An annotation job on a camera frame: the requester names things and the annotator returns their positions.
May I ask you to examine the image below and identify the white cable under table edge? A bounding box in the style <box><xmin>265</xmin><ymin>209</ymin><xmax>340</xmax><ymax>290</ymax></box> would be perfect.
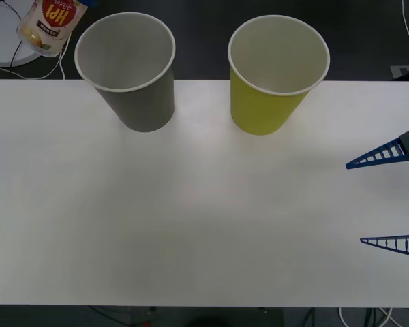
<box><xmin>338</xmin><ymin>306</ymin><xmax>399</xmax><ymax>327</ymax></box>

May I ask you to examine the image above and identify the black cable over disc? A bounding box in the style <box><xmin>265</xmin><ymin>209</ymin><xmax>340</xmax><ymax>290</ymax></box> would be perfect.
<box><xmin>1</xmin><ymin>0</ymin><xmax>25</xmax><ymax>69</ymax></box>

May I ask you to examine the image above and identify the grey plastic waste bin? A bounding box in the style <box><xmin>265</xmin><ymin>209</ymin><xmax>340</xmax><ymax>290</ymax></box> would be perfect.
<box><xmin>74</xmin><ymin>12</ymin><xmax>177</xmax><ymax>134</ymax></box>

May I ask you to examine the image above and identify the white power strip cable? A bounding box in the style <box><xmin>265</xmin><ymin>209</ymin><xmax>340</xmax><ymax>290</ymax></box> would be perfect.
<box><xmin>0</xmin><ymin>37</ymin><xmax>72</xmax><ymax>81</ymax></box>

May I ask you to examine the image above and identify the clear bottle with red cap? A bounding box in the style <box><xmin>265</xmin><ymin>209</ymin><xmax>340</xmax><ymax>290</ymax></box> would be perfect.
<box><xmin>16</xmin><ymin>0</ymin><xmax>89</xmax><ymax>58</ymax></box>

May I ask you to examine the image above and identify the yellow-green plastic waste bin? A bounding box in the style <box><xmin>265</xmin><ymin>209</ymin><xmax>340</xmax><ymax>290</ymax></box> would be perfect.
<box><xmin>227</xmin><ymin>14</ymin><xmax>331</xmax><ymax>136</ymax></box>

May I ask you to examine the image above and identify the grey floor marker tag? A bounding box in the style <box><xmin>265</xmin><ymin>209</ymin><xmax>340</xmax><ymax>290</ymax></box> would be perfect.
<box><xmin>390</xmin><ymin>64</ymin><xmax>409</xmax><ymax>82</ymax></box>

